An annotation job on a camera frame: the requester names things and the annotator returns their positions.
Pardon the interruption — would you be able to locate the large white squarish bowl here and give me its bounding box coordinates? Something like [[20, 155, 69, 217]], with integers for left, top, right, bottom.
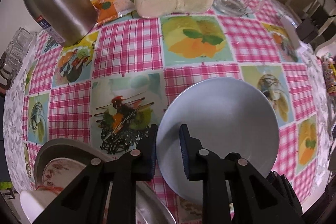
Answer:
[[19, 185, 63, 223]]

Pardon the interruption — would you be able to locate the small white bowl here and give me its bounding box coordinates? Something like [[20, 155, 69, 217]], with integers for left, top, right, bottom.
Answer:
[[156, 77, 279, 204]]

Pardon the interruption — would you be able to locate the floral rimmed plate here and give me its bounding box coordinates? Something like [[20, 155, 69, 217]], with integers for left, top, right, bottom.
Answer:
[[42, 157, 86, 188]]

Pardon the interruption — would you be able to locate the grey metal basin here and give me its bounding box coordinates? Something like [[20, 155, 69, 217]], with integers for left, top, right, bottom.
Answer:
[[34, 139, 176, 223]]

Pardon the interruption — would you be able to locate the pink checkered fruit tablecloth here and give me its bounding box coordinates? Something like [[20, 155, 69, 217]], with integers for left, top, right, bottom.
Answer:
[[3, 0, 331, 210]]

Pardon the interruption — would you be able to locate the colourful candy packet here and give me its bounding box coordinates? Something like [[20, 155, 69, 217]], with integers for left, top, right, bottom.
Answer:
[[321, 55, 336, 97]]

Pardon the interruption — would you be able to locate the black power adapter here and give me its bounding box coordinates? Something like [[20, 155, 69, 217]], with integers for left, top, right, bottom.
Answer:
[[296, 18, 318, 44]]

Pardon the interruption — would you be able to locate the clear drinking glass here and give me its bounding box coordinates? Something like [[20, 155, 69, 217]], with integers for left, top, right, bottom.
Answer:
[[2, 41, 27, 78], [11, 27, 37, 56]]

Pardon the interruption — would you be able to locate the orange snack packet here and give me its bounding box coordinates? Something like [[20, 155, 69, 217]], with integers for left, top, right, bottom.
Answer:
[[91, 0, 135, 26]]

